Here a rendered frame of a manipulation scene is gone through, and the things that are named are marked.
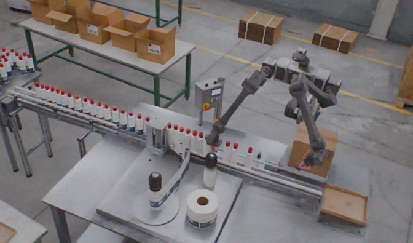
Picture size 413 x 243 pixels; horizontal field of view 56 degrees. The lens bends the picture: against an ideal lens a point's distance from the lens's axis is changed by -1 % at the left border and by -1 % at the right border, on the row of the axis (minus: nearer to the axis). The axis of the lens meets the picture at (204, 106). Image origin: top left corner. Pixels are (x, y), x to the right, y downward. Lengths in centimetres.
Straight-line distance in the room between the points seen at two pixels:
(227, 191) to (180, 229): 45
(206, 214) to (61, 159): 233
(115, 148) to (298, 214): 147
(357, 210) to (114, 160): 180
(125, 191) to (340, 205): 150
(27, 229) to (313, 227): 185
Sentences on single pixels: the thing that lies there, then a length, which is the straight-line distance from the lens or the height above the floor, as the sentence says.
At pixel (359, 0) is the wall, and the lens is 780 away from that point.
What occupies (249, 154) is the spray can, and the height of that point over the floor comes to 105.
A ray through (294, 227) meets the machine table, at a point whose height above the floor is 83.
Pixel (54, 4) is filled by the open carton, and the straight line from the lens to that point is 539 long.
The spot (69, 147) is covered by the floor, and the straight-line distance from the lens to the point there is 455.
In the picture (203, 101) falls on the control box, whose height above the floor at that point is 138.
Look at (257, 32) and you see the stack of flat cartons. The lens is 675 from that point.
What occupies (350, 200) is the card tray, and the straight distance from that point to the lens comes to 303.
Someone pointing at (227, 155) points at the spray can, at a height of 97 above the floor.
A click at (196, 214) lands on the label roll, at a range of 247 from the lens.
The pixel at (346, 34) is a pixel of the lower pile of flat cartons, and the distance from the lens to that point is 719.
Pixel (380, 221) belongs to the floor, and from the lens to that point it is 418.
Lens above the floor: 293
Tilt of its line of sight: 36 degrees down
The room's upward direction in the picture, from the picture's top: 4 degrees clockwise
